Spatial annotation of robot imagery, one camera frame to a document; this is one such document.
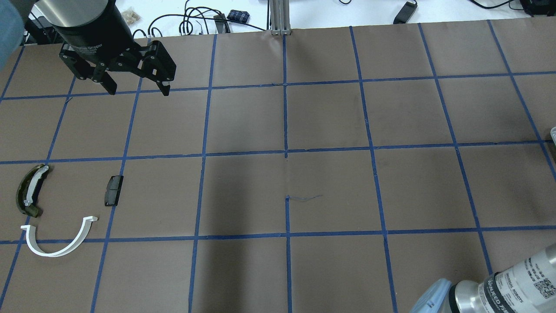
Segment black power adapter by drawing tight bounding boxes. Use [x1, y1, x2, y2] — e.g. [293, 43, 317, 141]
[393, 0, 418, 24]

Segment black brake pad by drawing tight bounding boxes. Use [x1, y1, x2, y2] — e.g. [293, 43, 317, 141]
[104, 176, 124, 207]

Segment white plastic arc part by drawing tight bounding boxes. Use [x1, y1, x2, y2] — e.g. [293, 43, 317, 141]
[20, 216, 99, 258]

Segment green brake shoe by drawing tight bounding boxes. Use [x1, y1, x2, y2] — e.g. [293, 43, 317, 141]
[16, 164, 50, 218]

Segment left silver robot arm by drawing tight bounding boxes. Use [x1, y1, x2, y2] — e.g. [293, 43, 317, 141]
[1, 0, 176, 96]

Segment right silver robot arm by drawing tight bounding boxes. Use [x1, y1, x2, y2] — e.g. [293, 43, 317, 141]
[411, 244, 556, 313]

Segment aluminium frame post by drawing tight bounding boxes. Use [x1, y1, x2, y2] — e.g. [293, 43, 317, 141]
[268, 0, 291, 36]

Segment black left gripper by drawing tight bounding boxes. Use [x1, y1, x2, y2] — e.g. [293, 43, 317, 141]
[53, 9, 177, 97]

